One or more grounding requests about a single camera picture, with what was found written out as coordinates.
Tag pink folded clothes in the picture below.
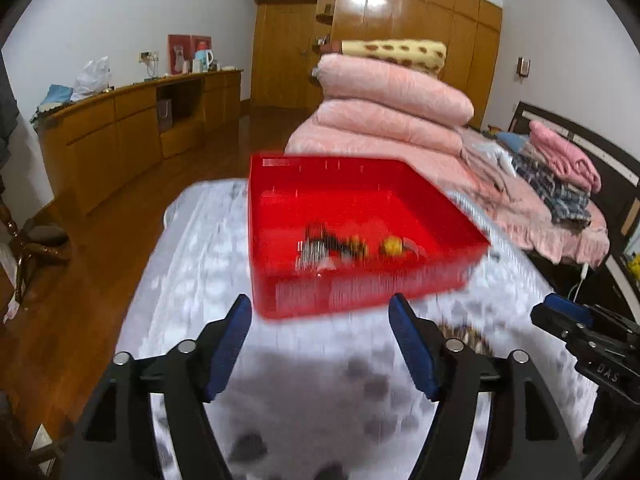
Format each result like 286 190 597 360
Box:
529 120 602 194

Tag red picture frame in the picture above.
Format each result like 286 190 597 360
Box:
167 34 212 75

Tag white plastic bag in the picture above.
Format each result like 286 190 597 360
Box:
70 56 111 102

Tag wooden wardrobe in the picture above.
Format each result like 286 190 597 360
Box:
250 0 502 127

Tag dark wooden headboard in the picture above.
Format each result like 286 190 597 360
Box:
506 101 640 281

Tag red tin box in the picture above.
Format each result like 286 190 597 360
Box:
247 154 489 320

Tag blue folded cloth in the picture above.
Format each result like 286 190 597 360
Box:
30 84 74 124

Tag plaid folded clothes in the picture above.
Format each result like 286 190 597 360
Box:
512 154 592 230

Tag lower pink folded quilt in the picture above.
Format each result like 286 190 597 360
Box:
285 99 463 158

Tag gold pendant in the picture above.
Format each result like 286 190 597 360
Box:
378 236 405 258

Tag brown wooden bead bracelet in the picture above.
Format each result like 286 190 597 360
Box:
295 221 371 273

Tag wall switch panel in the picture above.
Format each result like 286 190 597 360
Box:
516 58 530 78

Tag grey leaf-pattern table cloth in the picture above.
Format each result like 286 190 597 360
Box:
117 179 597 479

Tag wooden sideboard cabinet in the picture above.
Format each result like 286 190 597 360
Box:
35 68 242 216

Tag white charging cable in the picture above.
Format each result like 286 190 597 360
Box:
566 261 590 304

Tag yellow spotted folded blanket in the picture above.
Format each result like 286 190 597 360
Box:
319 39 447 78

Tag light blue kettle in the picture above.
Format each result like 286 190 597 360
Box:
193 49 216 73

